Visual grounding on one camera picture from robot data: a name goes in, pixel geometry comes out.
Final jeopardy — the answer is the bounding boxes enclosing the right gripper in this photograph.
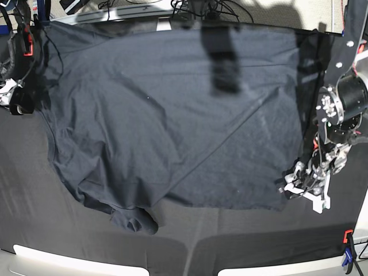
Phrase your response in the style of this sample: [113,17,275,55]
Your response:
[0,78,35,116]

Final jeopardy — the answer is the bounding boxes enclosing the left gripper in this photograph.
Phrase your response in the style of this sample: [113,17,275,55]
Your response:
[276,142,351,202]

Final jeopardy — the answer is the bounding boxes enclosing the dark navy t-shirt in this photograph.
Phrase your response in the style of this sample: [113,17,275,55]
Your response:
[37,22,328,234]

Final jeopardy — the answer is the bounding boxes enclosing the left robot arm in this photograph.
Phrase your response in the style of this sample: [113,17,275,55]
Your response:
[280,1,367,213]

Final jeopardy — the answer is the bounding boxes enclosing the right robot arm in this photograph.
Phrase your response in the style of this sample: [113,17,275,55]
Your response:
[1,1,35,116]

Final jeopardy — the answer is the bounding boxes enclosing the red black clamp far-left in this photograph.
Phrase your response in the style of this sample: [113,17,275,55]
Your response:
[18,24,34,57]

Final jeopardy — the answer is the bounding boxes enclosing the red black clamp near-right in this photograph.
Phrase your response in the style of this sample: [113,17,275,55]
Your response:
[343,229,354,244]

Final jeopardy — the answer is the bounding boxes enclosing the blue bar clamp near-right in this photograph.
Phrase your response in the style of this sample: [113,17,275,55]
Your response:
[342,243,357,275]

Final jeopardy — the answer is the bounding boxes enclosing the blue bar clamp far-left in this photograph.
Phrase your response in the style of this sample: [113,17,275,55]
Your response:
[36,0,51,23]

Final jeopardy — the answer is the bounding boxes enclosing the black power adapter box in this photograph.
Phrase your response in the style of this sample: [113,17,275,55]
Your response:
[59,0,89,15]

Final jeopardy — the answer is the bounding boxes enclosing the black table cloth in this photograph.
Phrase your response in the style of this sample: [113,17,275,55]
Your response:
[1,24,367,275]

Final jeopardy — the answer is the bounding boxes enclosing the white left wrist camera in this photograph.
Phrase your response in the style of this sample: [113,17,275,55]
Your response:
[312,196,331,214]

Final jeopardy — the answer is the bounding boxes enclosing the aluminium frame rail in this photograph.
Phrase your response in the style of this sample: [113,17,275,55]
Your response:
[51,5,162,25]

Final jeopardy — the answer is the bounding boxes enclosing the tangled black cables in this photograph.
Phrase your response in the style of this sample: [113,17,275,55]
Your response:
[97,0,259,24]

